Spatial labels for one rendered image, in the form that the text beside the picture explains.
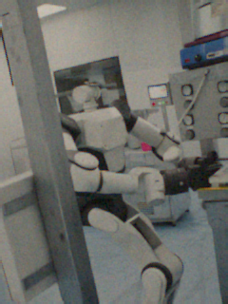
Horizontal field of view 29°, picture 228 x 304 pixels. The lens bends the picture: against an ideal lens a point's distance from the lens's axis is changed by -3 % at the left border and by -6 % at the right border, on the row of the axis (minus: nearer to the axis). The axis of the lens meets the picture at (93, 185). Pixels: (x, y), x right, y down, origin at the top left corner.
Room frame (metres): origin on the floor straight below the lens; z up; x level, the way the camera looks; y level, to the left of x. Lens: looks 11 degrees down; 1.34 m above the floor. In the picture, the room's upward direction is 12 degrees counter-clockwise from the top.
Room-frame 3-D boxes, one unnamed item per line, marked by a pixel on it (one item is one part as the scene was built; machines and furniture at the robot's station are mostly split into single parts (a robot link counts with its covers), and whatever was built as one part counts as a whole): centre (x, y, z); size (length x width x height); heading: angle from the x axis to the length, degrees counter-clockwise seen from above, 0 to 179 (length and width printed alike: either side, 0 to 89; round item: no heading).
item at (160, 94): (4.47, -0.84, 1.07); 0.23 x 0.10 x 0.62; 58
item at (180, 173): (1.50, -0.34, 1.01); 0.12 x 0.10 x 0.13; 86
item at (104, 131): (1.88, 0.00, 1.16); 0.34 x 0.30 x 0.36; 144
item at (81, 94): (1.84, -0.05, 1.36); 0.10 x 0.07 x 0.09; 144
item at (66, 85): (7.67, -0.27, 1.43); 1.32 x 0.01 x 1.11; 58
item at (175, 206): (4.46, -0.59, 0.38); 0.63 x 0.57 x 0.76; 58
